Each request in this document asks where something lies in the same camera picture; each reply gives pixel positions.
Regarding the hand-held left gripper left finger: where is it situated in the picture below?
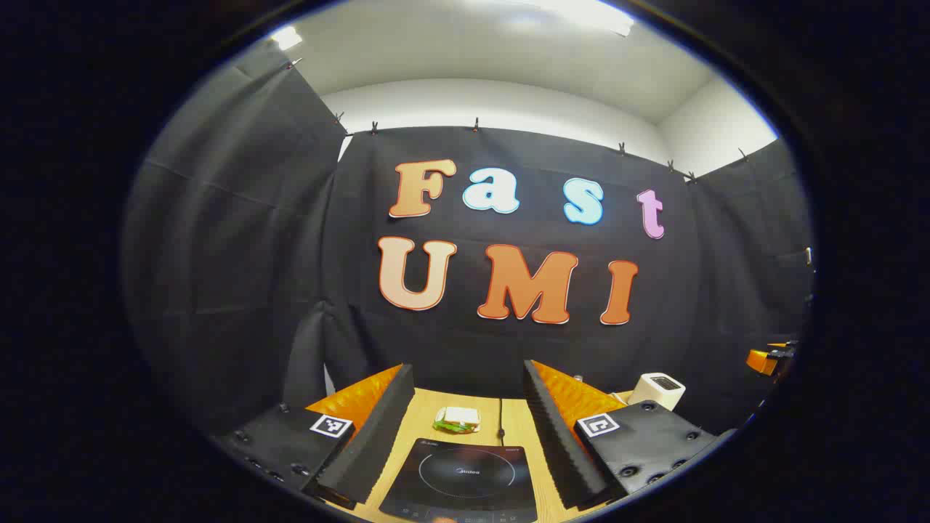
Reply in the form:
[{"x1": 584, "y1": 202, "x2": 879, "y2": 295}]
[{"x1": 211, "y1": 363, "x2": 416, "y2": 511}]

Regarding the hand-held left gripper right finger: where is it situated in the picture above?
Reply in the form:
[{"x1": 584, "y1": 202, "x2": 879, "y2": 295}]
[{"x1": 523, "y1": 360, "x2": 736, "y2": 511}]

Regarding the black induction cooktop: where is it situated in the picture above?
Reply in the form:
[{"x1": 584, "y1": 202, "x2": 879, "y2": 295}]
[{"x1": 378, "y1": 437, "x2": 538, "y2": 523}]

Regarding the sandwich with lettuce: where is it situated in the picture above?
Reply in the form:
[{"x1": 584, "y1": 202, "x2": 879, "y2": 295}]
[{"x1": 434, "y1": 407, "x2": 482, "y2": 434}]

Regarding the white toaster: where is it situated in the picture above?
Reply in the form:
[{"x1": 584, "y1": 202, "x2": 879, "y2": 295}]
[{"x1": 628, "y1": 373, "x2": 687, "y2": 413}]

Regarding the black backdrop cloth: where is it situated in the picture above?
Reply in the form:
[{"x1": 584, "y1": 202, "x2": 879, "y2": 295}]
[{"x1": 124, "y1": 44, "x2": 814, "y2": 437}]

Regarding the row of black cloth clips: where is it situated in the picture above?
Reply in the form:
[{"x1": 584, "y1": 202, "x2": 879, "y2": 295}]
[{"x1": 285, "y1": 58, "x2": 749, "y2": 182}]

